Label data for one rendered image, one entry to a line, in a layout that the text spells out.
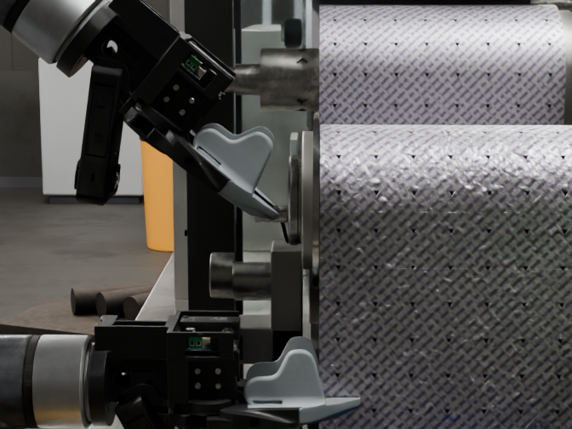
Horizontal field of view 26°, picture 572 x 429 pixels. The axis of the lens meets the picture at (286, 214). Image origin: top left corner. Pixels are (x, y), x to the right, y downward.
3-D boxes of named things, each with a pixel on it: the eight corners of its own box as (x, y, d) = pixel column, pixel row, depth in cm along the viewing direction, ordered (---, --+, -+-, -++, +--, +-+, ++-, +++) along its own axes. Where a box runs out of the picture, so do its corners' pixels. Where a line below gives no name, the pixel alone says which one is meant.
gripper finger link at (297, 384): (361, 354, 96) (242, 353, 96) (360, 428, 97) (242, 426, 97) (360, 344, 99) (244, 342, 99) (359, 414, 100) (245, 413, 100)
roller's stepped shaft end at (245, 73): (203, 94, 129) (203, 63, 128) (261, 94, 128) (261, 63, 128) (201, 96, 125) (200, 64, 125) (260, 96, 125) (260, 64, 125)
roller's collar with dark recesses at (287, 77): (262, 108, 130) (262, 47, 129) (319, 108, 130) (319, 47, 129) (260, 113, 124) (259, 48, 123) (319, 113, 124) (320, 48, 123)
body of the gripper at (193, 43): (237, 85, 96) (116, -17, 95) (168, 169, 97) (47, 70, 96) (243, 79, 104) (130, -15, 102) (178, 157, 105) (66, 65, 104)
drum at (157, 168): (146, 239, 750) (144, 130, 739) (213, 240, 749) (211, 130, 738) (136, 253, 711) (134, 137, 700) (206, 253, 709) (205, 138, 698)
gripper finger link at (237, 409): (298, 414, 95) (184, 413, 96) (298, 433, 95) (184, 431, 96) (300, 395, 100) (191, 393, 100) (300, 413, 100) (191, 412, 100)
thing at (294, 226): (289, 138, 104) (287, 185, 98) (313, 139, 104) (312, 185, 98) (289, 213, 108) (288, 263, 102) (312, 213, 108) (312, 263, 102)
